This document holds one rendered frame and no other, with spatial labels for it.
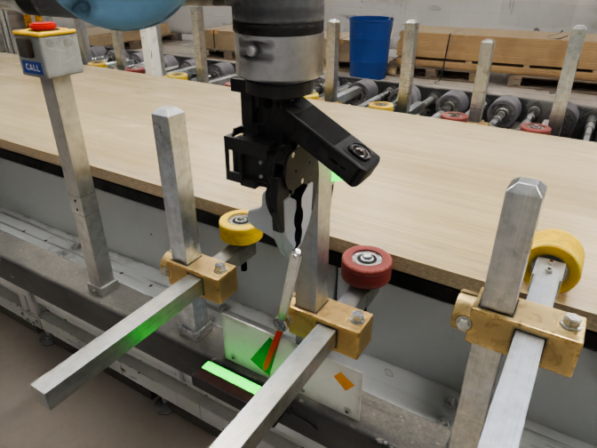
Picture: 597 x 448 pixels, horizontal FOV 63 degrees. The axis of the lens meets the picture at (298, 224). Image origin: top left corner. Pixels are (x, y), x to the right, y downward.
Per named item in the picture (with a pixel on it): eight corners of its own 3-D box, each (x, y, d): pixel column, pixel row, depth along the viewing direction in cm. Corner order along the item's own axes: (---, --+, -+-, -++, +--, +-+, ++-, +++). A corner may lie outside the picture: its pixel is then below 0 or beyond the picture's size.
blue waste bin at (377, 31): (383, 84, 591) (388, 19, 556) (338, 79, 613) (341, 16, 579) (396, 75, 637) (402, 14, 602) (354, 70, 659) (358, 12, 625)
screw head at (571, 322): (580, 334, 52) (583, 325, 51) (559, 327, 53) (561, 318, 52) (582, 323, 54) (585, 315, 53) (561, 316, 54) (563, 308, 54)
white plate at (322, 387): (357, 422, 74) (362, 374, 70) (224, 358, 86) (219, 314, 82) (359, 420, 75) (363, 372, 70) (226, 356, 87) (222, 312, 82)
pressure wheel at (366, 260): (375, 334, 78) (380, 275, 72) (330, 317, 81) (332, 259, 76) (394, 308, 84) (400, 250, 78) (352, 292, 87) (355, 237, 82)
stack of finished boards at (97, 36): (171, 33, 892) (170, 22, 884) (65, 52, 699) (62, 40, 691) (138, 30, 920) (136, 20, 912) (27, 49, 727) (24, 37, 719)
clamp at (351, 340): (356, 361, 69) (359, 333, 67) (277, 328, 75) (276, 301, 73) (373, 338, 73) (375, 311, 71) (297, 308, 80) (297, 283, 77)
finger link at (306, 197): (274, 232, 65) (271, 168, 60) (312, 244, 62) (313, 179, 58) (259, 243, 63) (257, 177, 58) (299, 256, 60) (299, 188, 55)
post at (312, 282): (313, 425, 82) (319, 156, 59) (296, 416, 84) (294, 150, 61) (323, 411, 85) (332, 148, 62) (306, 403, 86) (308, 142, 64)
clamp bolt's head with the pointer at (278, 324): (264, 381, 80) (287, 324, 71) (251, 372, 81) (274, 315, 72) (270, 374, 81) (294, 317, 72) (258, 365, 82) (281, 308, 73)
